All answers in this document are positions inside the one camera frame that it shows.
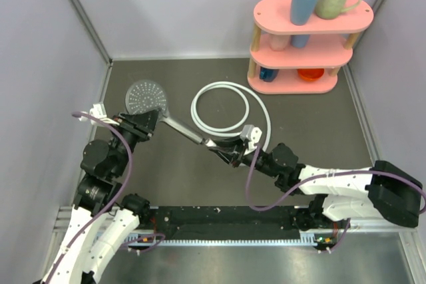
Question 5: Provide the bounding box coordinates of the blue tall cup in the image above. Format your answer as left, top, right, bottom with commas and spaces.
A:
290, 0, 318, 25

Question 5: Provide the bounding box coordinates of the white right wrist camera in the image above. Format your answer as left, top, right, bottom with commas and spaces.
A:
240, 124, 262, 148

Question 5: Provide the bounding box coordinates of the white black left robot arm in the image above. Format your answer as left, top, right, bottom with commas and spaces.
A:
40, 109, 160, 283

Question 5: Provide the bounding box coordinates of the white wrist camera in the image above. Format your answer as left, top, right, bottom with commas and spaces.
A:
240, 124, 262, 148
89, 102, 108, 124

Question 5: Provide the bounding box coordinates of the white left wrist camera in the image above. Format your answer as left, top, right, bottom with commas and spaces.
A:
89, 102, 108, 124

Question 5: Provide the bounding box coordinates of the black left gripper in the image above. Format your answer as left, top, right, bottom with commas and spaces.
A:
109, 106, 162, 177

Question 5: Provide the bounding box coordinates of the blue cup on middle shelf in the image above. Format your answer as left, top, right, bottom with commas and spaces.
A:
290, 35, 310, 49

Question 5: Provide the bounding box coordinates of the pink three-tier shelf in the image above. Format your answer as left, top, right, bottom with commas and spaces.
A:
248, 0, 374, 94

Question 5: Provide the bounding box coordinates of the white shower hose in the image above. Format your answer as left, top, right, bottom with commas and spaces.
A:
190, 80, 272, 154

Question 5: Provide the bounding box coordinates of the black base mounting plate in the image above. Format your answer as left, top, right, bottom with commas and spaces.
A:
140, 206, 318, 241

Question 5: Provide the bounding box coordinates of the orange bowl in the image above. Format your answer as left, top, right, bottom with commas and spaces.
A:
297, 68, 325, 82

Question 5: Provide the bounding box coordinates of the slotted cable duct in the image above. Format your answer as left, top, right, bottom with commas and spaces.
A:
126, 232, 339, 247

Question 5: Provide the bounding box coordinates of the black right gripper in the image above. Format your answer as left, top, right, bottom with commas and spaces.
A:
210, 134, 280, 179

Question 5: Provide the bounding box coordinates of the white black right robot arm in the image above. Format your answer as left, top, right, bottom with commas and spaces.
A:
204, 136, 425, 229

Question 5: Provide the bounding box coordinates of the dark blue mug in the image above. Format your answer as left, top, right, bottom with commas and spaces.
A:
259, 67, 279, 82

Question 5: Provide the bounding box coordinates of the pink cup on shelf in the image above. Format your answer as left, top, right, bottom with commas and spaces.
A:
269, 34, 291, 51

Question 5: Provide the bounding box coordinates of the grey shower head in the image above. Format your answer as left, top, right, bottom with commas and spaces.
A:
125, 80, 216, 148

